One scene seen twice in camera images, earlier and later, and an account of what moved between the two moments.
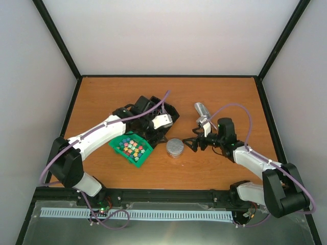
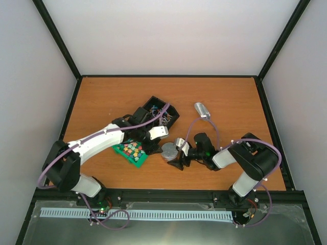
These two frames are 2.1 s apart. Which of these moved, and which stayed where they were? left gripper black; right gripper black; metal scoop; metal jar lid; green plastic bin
Moved: left gripper black; metal jar lid; right gripper black
Stayed: metal scoop; green plastic bin
